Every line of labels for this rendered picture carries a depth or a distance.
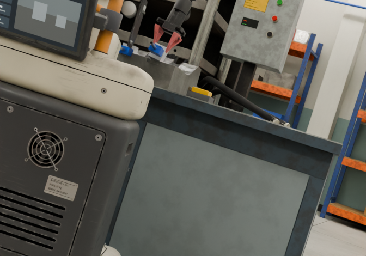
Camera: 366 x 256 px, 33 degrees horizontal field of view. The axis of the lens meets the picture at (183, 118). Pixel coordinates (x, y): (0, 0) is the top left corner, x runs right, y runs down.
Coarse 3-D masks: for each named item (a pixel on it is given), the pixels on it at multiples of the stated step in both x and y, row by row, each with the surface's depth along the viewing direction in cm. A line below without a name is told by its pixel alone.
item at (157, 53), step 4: (152, 44) 214; (156, 44) 223; (148, 48) 219; (152, 48) 219; (156, 48) 219; (160, 48) 218; (164, 48) 222; (152, 52) 221; (156, 52) 218; (160, 52) 219; (164, 52) 222; (152, 56) 223; (156, 56) 222; (160, 56) 221; (164, 56) 224; (156, 60) 225; (160, 60) 222
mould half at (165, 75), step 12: (120, 60) 225; (132, 60) 224; (144, 60) 223; (168, 60) 250; (156, 72) 221; (168, 72) 220; (180, 72) 229; (192, 72) 244; (156, 84) 221; (168, 84) 220; (180, 84) 233; (192, 84) 250
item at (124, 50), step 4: (124, 44) 226; (120, 48) 218; (124, 48) 221; (128, 48) 221; (132, 48) 225; (136, 48) 226; (120, 52) 222; (124, 52) 221; (128, 52) 221; (132, 52) 225; (136, 52) 227
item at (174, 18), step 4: (172, 12) 223; (176, 12) 222; (180, 12) 222; (168, 16) 223; (172, 16) 222; (176, 16) 222; (180, 16) 222; (184, 16) 224; (160, 20) 223; (164, 20) 222; (168, 20) 222; (172, 20) 222; (176, 20) 222; (180, 20) 223; (160, 24) 227; (172, 24) 221; (176, 24) 222; (180, 24) 223; (176, 28) 221; (180, 28) 220; (180, 32) 225; (184, 32) 224
